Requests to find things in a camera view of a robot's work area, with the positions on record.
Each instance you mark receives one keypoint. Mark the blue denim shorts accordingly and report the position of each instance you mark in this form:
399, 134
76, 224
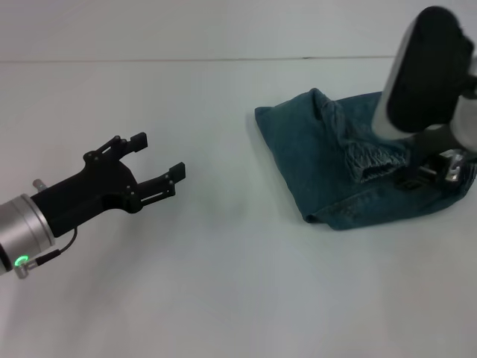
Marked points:
298, 149

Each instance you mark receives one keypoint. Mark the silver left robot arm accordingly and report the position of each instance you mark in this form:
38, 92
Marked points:
22, 231

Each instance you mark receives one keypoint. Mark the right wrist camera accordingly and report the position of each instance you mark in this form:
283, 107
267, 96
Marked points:
425, 74

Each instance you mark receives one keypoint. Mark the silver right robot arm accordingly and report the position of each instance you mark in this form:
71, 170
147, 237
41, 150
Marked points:
467, 123

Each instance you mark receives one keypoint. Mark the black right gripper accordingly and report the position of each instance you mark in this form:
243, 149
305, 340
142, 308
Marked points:
432, 164

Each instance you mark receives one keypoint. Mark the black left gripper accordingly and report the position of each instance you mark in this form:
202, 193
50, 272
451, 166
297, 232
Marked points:
93, 190

